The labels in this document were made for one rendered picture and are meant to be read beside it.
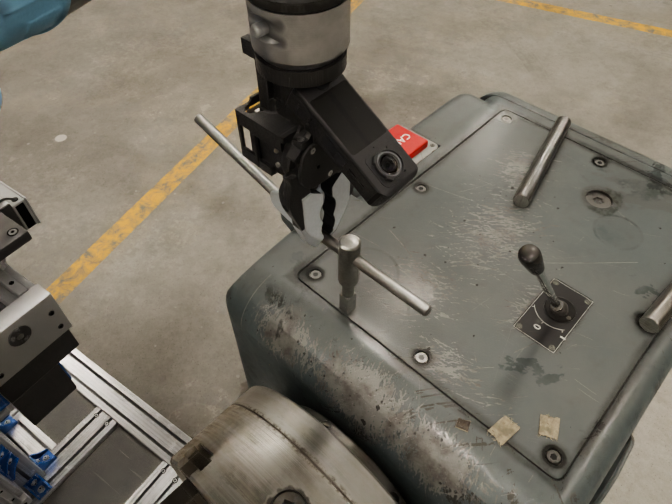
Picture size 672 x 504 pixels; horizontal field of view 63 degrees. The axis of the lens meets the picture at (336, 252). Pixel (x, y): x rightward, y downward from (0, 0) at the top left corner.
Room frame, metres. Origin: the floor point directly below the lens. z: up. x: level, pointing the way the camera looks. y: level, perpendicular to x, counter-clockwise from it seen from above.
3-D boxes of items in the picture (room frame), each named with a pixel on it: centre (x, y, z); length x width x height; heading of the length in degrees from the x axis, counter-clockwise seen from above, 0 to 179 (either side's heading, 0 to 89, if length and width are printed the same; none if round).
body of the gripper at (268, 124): (0.39, 0.03, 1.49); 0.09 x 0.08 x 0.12; 47
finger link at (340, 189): (0.41, 0.02, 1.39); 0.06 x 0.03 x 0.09; 47
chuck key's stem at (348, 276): (0.35, -0.01, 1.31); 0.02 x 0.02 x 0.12
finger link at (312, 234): (0.38, 0.04, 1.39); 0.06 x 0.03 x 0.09; 47
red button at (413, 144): (0.64, -0.09, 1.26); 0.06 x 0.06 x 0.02; 47
